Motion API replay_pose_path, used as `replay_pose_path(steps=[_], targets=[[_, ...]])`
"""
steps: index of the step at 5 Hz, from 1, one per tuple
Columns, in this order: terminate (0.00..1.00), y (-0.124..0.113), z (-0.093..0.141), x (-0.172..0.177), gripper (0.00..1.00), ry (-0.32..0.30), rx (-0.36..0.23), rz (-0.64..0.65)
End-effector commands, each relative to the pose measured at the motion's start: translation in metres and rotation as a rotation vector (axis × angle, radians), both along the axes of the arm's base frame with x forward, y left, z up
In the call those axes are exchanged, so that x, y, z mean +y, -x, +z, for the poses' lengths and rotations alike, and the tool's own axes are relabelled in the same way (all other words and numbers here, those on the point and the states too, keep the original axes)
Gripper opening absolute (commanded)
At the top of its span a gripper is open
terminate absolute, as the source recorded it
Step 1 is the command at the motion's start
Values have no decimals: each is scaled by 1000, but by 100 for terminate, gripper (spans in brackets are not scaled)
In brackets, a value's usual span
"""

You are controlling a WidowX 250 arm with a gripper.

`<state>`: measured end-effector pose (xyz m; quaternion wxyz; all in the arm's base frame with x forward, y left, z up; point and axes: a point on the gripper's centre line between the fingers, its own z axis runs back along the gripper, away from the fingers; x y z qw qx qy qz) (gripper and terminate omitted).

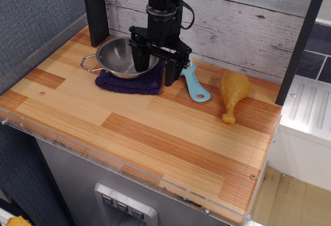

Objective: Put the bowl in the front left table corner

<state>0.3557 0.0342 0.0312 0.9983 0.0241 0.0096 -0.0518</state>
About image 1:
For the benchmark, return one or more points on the stainless steel bowl with handles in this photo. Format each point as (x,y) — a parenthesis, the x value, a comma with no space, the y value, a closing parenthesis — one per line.
(115,57)

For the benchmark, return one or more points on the light blue dish brush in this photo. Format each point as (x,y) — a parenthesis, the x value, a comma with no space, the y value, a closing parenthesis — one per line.
(196,91)

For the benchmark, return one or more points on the dark right shelf post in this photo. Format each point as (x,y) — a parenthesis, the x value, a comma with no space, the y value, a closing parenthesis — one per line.
(305,31)

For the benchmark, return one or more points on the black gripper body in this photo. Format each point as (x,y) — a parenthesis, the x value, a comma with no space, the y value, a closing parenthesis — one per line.
(161,38)

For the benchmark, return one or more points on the silver dispenser panel with buttons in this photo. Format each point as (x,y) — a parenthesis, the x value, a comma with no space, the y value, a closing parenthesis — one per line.
(119,209)

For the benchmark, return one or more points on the dark left shelf post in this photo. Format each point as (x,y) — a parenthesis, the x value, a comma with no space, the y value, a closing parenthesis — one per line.
(97,21)

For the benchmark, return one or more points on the purple folded towel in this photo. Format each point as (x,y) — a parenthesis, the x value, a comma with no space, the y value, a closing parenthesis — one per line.
(148,84)

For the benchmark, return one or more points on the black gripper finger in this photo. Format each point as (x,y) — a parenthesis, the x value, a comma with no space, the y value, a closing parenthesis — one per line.
(140,58)
(173,71)

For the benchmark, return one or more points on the clear acrylic front edge guard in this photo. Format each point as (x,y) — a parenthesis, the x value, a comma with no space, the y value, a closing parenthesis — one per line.
(187,184)

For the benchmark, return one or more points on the dark shelf post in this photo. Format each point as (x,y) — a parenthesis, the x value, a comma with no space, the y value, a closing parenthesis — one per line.
(97,21)
(305,31)

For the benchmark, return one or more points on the white toy sink unit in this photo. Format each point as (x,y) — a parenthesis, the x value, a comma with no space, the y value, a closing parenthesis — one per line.
(301,146)

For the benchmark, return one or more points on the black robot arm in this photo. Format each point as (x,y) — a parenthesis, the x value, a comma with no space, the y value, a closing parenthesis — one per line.
(166,8)

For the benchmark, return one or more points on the plastic chicken drumstick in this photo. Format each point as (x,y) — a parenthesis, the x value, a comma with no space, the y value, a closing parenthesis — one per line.
(234,87)

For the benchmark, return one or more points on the yellow object at bottom left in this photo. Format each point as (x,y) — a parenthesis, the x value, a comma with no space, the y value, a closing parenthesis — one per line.
(18,221)

